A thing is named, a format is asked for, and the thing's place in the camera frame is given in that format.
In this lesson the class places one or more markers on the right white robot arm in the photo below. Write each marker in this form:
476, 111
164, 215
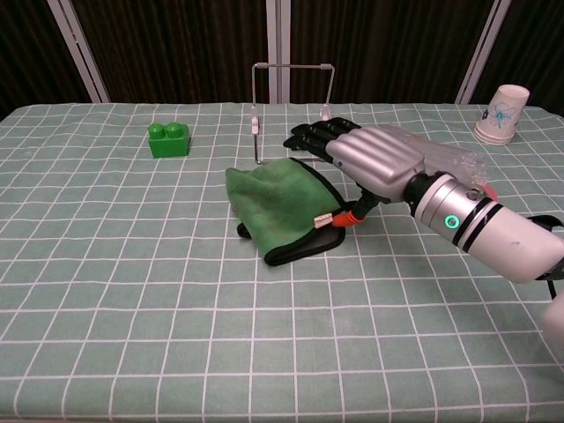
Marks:
498, 238

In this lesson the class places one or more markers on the green cloth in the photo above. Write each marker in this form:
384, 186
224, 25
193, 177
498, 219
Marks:
282, 198

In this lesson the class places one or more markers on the green toy building brick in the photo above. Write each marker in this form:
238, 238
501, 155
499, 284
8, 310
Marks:
169, 143

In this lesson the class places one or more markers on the green white checkered tablecloth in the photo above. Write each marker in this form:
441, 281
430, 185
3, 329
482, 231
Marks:
132, 308

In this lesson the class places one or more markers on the white screen frame post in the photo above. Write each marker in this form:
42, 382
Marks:
480, 57
277, 35
83, 57

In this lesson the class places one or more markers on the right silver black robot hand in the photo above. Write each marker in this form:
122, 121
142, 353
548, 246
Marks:
379, 158

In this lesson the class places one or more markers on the bundle of clear straws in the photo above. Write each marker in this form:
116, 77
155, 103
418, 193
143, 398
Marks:
454, 158

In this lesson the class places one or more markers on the white flower print paper cups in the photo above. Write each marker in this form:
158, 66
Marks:
502, 114

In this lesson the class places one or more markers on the red tape roll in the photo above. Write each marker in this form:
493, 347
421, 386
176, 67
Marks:
491, 192

